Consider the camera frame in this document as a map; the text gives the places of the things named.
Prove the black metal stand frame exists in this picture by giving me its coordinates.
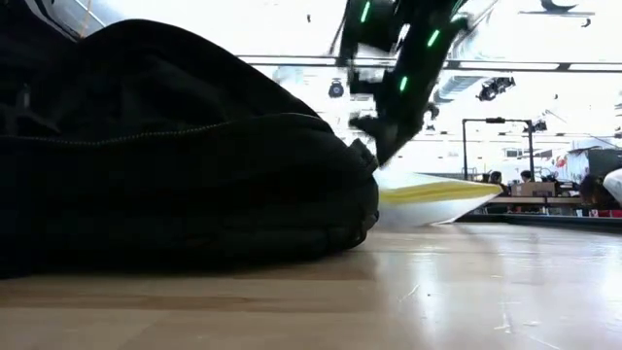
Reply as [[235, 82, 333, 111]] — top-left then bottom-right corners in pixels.
[[461, 118, 536, 182]]

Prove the brown cardboard box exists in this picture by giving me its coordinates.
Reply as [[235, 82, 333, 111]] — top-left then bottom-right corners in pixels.
[[509, 182, 558, 198]]

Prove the black backpack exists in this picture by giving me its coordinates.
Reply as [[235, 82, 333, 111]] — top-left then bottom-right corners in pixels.
[[0, 17, 381, 279]]

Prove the white mesh pouch yellow trim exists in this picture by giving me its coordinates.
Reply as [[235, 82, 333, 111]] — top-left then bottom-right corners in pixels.
[[373, 168, 504, 229]]

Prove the black aluminium table frame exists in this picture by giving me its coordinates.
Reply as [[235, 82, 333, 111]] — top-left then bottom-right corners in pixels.
[[456, 213, 622, 233]]

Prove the black hanging projector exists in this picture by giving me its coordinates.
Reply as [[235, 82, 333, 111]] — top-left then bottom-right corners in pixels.
[[475, 76, 516, 102]]

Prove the wooden workbench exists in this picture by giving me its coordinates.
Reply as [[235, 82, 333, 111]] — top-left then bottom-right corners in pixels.
[[485, 195, 584, 205]]

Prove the long strip light rail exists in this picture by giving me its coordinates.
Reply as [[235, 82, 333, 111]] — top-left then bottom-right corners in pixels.
[[237, 53, 622, 74]]

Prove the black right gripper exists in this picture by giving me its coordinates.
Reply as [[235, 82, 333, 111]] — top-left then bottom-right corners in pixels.
[[347, 48, 441, 166]]

